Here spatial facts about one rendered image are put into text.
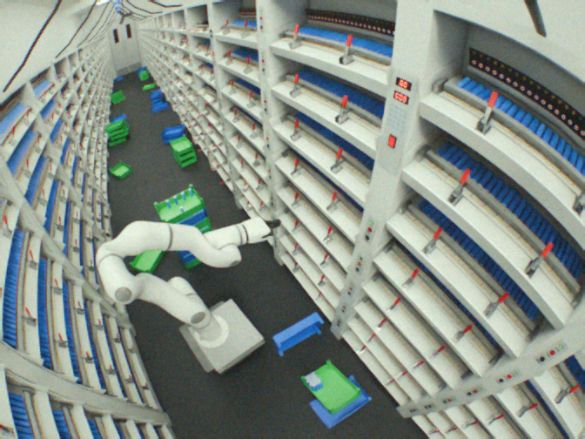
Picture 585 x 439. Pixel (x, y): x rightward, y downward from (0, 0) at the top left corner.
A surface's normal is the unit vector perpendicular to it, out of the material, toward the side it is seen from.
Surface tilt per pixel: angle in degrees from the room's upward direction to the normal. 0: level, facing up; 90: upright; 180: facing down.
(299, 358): 0
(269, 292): 0
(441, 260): 20
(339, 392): 27
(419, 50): 90
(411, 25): 90
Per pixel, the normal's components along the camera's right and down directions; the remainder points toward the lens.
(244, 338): -0.07, -0.69
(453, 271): -0.29, -0.51
